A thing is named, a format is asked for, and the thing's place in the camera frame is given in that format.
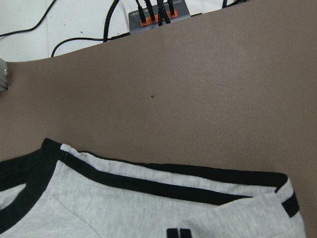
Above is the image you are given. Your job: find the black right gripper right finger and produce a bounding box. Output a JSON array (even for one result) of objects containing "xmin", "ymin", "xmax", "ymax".
[{"xmin": 180, "ymin": 229, "xmax": 192, "ymax": 238}]

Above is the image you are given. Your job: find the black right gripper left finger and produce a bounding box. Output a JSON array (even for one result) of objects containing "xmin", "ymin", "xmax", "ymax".
[{"xmin": 166, "ymin": 228, "xmax": 179, "ymax": 238}]

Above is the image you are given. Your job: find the grey t-shirt with cartoon print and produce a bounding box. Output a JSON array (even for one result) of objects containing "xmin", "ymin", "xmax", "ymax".
[{"xmin": 0, "ymin": 139, "xmax": 306, "ymax": 238}]

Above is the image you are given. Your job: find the grey orange usb hub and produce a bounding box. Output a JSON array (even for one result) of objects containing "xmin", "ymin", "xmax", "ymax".
[{"xmin": 128, "ymin": 0, "xmax": 191, "ymax": 35}]

